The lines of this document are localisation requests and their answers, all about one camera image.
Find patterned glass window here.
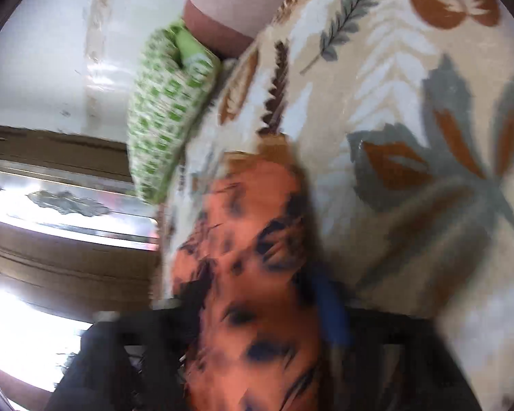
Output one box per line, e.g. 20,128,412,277
0,158,161,395

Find wooden window frame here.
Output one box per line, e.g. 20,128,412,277
0,124,163,324

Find orange floral shirt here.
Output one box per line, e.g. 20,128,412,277
171,137,326,411

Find pink sofa bolster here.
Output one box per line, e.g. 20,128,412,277
184,0,313,58

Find leaf printed blanket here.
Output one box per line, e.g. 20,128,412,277
158,0,514,411

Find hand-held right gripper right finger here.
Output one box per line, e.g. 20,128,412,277
308,261,485,411

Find green checked pillow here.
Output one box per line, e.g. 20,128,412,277
126,19,223,204

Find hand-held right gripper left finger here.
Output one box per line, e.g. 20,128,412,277
43,295,207,411

